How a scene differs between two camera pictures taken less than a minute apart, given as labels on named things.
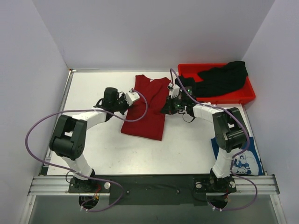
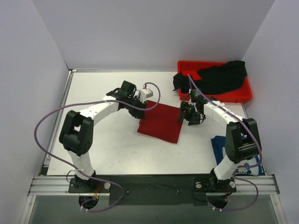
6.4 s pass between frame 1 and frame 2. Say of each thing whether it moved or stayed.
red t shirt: moved
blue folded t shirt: stayed
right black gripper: moved
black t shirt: stayed
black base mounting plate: stayed
